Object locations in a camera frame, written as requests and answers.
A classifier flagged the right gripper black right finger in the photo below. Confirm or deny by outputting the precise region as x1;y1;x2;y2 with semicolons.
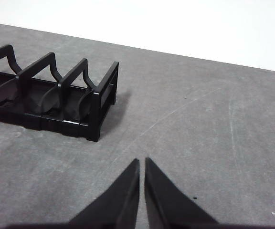
144;156;225;229

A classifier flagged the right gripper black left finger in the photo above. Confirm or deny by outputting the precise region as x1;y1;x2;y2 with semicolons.
6;157;140;229

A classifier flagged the black plastic dish rack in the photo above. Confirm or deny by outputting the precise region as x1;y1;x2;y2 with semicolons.
0;44;120;143

